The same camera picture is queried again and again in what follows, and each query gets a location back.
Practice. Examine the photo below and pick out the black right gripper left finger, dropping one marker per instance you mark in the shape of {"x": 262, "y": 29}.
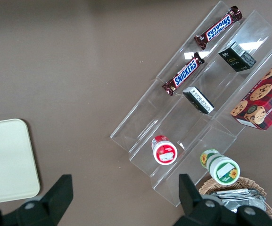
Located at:
{"x": 53, "y": 204}

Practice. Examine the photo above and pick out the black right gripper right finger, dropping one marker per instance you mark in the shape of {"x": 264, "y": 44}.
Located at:
{"x": 194, "y": 204}

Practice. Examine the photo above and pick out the small tan wicker basket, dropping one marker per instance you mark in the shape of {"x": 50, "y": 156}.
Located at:
{"x": 208, "y": 186}

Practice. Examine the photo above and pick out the cream plastic tray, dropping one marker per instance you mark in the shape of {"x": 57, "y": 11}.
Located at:
{"x": 8, "y": 160}

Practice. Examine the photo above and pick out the silver foil packet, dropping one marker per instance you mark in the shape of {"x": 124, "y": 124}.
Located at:
{"x": 237, "y": 197}

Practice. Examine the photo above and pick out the green sunflower lidded jar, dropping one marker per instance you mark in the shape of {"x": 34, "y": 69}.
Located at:
{"x": 223, "y": 169}

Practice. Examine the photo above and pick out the red lidded small jar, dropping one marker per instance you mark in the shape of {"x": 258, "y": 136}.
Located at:
{"x": 165, "y": 153}

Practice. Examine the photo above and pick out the clear acrylic stepped shelf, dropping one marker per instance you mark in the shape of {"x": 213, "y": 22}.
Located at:
{"x": 168, "y": 117}

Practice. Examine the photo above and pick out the small black carton box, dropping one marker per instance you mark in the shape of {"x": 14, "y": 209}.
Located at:
{"x": 198, "y": 100}
{"x": 237, "y": 57}

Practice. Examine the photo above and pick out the red tartan cookie box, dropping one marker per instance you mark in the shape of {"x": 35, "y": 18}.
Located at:
{"x": 265, "y": 99}

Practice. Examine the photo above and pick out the Snickers chocolate bar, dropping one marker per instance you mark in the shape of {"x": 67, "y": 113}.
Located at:
{"x": 184, "y": 74}
{"x": 218, "y": 27}

